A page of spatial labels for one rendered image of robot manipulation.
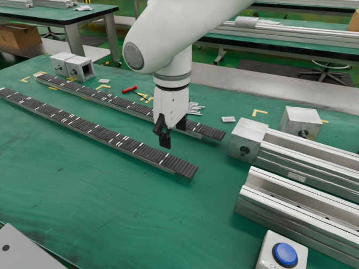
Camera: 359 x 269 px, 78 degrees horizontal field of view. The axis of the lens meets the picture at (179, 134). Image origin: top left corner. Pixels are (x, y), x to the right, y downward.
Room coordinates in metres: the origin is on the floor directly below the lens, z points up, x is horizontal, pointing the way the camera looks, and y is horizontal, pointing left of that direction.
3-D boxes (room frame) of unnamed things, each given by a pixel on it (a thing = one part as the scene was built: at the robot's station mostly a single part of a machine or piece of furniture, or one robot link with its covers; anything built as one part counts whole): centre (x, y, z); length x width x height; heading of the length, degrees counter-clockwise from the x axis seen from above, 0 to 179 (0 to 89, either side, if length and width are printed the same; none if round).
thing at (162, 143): (0.42, 0.04, 0.94); 0.03 x 0.03 x 0.07; 61
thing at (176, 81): (0.47, 0.02, 1.09); 0.09 x 0.08 x 0.03; 151
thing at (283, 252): (0.19, -0.21, 0.84); 0.04 x 0.04 x 0.02
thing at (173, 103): (0.46, 0.02, 1.03); 0.10 x 0.07 x 0.11; 151
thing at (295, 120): (0.62, -0.42, 0.83); 0.11 x 0.10 x 0.10; 167
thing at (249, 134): (0.54, -0.22, 0.83); 0.12 x 0.09 x 0.10; 150
